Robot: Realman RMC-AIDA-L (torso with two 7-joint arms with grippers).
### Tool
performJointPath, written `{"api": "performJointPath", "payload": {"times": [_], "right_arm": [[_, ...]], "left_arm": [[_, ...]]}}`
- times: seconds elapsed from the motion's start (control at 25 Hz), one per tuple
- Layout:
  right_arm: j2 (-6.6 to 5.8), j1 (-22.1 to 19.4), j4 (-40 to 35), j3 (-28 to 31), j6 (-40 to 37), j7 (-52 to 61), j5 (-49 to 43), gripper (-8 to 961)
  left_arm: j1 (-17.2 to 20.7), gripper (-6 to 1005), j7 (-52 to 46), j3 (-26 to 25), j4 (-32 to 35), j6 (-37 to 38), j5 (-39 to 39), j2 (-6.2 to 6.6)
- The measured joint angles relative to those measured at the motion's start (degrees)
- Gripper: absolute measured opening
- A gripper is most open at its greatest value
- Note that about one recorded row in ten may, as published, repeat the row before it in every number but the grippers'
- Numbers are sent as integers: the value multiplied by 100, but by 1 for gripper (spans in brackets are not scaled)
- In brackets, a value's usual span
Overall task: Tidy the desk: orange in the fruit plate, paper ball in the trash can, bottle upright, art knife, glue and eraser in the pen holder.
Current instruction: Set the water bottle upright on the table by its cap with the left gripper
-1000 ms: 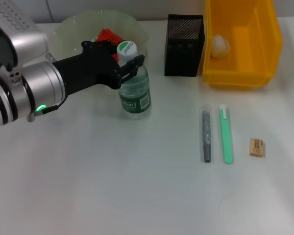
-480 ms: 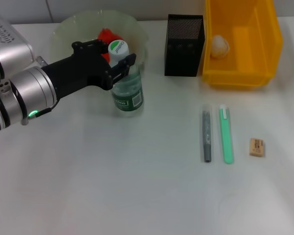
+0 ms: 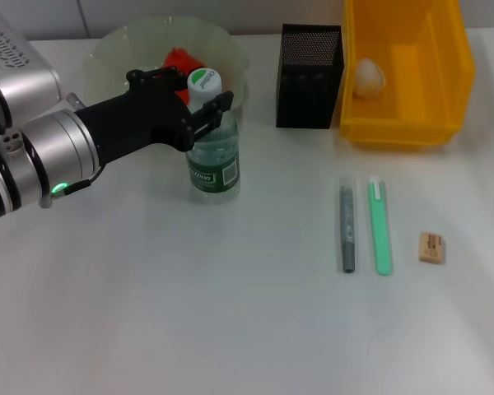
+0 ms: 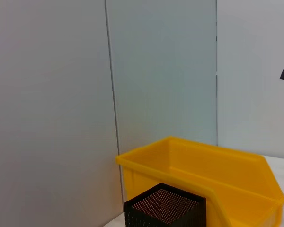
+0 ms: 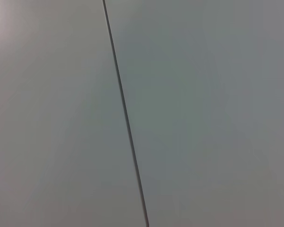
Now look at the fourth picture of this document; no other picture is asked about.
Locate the yellow plastic bin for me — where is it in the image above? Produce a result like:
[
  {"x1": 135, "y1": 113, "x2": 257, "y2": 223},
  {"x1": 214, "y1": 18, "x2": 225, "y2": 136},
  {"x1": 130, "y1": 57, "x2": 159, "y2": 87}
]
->
[{"x1": 115, "y1": 136, "x2": 284, "y2": 227}]

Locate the black mesh pen holder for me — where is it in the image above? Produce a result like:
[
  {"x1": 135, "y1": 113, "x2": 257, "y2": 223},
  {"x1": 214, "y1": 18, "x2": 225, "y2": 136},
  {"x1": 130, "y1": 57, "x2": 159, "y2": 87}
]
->
[{"x1": 124, "y1": 182, "x2": 207, "y2": 227}]

